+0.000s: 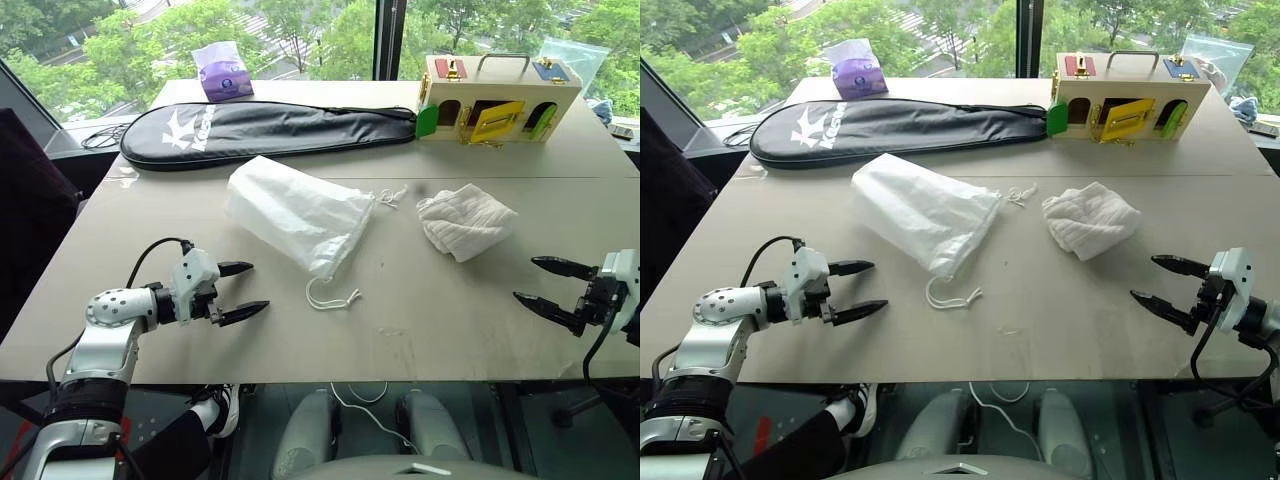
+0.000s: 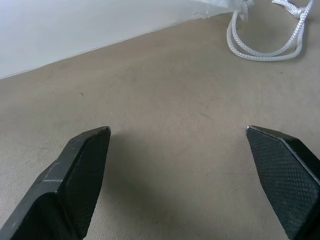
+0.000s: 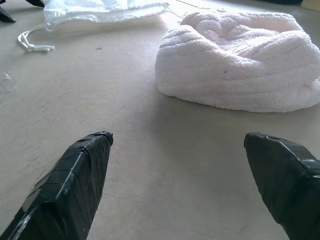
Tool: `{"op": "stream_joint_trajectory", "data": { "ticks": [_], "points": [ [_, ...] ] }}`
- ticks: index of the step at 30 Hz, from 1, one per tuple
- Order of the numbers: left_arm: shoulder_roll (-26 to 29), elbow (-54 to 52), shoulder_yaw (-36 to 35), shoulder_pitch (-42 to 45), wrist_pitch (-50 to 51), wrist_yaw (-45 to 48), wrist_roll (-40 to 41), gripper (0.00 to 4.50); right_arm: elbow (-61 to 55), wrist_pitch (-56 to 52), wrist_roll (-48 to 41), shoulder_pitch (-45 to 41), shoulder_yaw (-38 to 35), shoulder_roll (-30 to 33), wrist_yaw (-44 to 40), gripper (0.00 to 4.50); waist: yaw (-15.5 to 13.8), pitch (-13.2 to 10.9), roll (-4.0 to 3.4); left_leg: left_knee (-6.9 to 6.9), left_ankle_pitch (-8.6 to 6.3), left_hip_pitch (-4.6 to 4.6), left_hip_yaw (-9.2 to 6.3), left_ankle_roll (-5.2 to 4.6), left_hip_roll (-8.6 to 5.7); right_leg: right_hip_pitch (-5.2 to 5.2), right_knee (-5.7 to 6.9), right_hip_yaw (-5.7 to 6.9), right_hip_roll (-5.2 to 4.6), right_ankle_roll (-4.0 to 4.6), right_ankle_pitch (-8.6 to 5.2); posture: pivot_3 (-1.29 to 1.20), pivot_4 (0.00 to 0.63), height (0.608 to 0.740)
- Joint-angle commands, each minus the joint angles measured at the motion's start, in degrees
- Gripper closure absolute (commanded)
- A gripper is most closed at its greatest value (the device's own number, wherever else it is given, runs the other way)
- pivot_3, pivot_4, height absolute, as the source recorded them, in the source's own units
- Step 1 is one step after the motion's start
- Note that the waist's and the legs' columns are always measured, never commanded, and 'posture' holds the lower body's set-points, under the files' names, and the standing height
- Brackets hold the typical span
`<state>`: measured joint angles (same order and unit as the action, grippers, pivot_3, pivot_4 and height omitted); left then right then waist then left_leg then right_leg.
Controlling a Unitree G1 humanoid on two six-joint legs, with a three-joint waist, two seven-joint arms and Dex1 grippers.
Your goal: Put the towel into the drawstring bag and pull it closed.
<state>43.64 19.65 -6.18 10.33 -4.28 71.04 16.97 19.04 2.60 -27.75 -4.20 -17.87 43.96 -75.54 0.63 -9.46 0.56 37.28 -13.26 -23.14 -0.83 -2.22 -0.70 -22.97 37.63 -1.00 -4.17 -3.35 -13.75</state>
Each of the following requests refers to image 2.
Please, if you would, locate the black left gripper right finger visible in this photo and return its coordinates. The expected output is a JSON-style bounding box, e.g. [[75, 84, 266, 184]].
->
[[245, 125, 320, 240]]

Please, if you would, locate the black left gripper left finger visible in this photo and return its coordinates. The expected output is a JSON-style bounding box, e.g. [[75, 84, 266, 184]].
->
[[0, 125, 111, 240]]

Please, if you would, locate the translucent white drawstring bag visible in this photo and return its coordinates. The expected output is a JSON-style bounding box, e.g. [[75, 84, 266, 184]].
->
[[0, 0, 255, 80]]

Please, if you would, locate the white braided rope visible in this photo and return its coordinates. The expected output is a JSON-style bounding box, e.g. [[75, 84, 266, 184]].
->
[[226, 0, 315, 61]]

